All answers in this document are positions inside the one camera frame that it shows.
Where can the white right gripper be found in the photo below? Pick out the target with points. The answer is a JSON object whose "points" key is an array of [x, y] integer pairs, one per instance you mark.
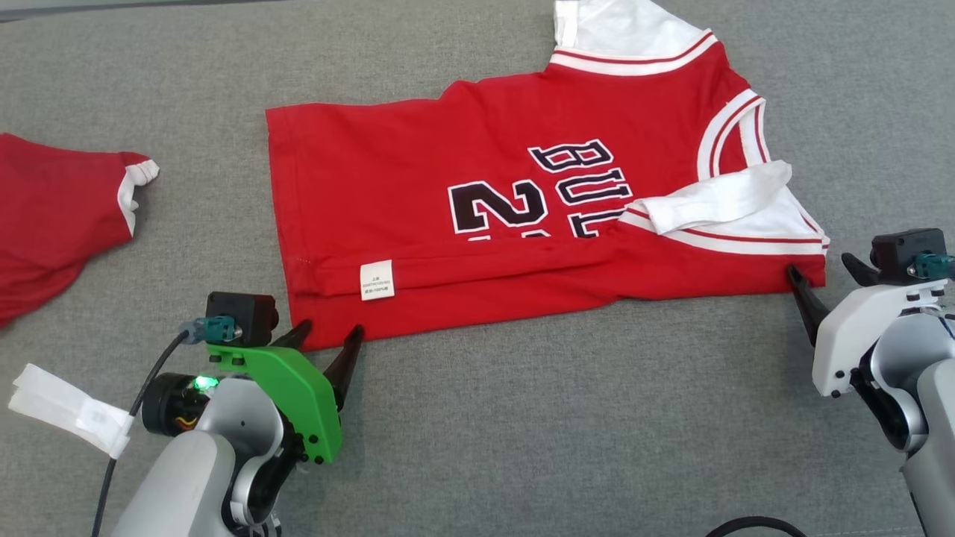
{"points": [[839, 335]]}

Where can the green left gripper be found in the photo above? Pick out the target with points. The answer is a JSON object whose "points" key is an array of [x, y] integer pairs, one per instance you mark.
{"points": [[298, 388]]}

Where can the red basketball jersey white sleeves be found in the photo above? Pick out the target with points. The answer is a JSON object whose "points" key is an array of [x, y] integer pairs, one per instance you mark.
{"points": [[477, 186]]}

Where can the red shorts white trim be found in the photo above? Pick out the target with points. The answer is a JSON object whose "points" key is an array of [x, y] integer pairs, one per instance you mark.
{"points": [[52, 216]]}

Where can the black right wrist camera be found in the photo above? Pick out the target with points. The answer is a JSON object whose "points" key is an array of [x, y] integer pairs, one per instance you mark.
{"points": [[903, 250]]}

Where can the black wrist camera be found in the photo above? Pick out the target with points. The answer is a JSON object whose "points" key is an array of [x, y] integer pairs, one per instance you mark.
{"points": [[246, 313], [903, 250]]}

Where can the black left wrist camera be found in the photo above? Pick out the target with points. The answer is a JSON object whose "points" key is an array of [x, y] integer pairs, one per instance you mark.
{"points": [[246, 313]]}

